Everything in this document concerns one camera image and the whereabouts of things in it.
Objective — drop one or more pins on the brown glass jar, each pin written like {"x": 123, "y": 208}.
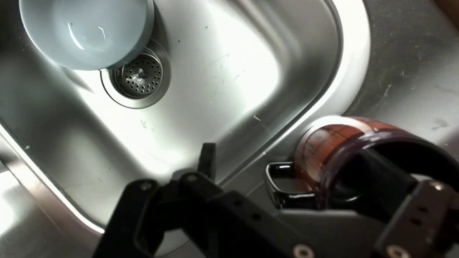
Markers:
{"x": 330, "y": 143}

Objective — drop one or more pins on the metal sink drain strainer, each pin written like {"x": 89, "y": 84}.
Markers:
{"x": 140, "y": 76}

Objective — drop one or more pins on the pale blue bowl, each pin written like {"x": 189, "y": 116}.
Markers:
{"x": 80, "y": 29}

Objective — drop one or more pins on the stainless steel sink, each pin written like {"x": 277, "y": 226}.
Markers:
{"x": 229, "y": 72}

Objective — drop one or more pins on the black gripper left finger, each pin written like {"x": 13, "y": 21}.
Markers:
{"x": 190, "y": 209}

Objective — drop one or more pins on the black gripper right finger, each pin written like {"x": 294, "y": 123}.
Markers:
{"x": 424, "y": 219}

